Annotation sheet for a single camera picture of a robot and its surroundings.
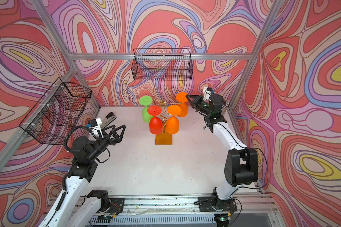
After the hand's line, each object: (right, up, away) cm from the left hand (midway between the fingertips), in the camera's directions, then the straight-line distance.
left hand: (121, 126), depth 69 cm
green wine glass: (+11, +14, +7) cm, 19 cm away
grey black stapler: (-22, +5, +38) cm, 45 cm away
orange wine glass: (+31, +15, +9) cm, 36 cm away
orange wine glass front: (+26, 0, +8) cm, 27 cm away
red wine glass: (+16, 0, +10) cm, 19 cm away
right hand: (+33, +16, +9) cm, 38 cm away
